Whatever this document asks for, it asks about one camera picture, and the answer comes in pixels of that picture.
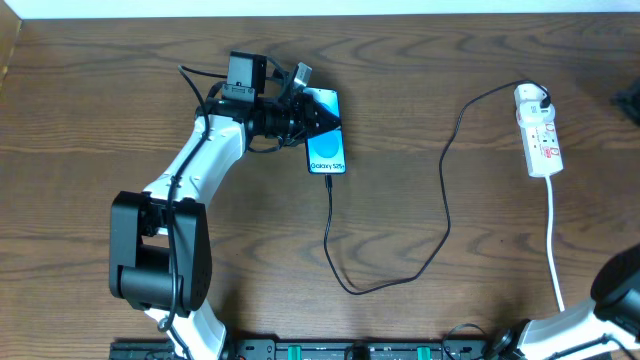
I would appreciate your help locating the white USB charger adapter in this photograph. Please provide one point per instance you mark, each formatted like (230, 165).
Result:
(533, 105)

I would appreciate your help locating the blue screen Galaxy smartphone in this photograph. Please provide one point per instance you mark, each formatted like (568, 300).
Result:
(326, 152)

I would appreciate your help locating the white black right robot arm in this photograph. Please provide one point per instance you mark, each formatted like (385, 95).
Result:
(605, 321)

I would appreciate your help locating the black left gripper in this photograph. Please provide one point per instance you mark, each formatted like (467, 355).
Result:
(300, 120)

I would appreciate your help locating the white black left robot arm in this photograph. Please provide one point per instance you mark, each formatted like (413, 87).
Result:
(160, 258)

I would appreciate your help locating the white extension power strip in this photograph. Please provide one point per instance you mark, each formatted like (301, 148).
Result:
(542, 150)

